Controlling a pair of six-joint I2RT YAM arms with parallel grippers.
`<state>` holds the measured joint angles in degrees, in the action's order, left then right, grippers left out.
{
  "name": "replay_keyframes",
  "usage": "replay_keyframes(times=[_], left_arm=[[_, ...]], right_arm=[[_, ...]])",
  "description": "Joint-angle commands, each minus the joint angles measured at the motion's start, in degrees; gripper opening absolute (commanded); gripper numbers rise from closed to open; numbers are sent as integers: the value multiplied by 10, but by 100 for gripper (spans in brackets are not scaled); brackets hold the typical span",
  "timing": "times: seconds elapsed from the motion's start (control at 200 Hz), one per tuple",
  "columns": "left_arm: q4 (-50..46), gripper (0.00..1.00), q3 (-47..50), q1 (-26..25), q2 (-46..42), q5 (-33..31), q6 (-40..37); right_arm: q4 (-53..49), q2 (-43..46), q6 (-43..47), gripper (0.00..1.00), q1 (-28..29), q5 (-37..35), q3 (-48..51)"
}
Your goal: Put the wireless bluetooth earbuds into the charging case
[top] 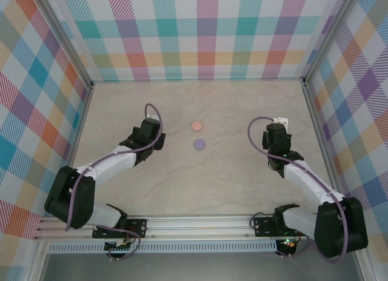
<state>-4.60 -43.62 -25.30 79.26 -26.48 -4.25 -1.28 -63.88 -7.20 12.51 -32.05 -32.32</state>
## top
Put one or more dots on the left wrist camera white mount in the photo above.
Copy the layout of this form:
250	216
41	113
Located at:
154	117

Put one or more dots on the pink round earbud charging case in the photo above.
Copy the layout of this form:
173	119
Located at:
197	126

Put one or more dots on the purple round earbud charging case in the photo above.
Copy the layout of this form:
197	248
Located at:
199	144

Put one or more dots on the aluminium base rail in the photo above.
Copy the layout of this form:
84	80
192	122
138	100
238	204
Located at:
197	226

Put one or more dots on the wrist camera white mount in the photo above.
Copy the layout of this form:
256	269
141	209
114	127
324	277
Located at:
154	117
282	121

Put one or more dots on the aluminium corner post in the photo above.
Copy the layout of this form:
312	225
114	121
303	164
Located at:
325	35
66	41

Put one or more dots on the aluminium side floor rail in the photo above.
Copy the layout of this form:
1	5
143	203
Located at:
81	120
317	120

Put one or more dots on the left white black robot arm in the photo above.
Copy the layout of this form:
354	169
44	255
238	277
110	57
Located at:
106	166

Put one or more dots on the aluminium rear floor strip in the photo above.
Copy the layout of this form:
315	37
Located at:
197	80

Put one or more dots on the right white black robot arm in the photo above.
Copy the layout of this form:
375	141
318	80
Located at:
312	184

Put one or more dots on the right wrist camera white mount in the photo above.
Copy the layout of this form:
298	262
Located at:
282	121

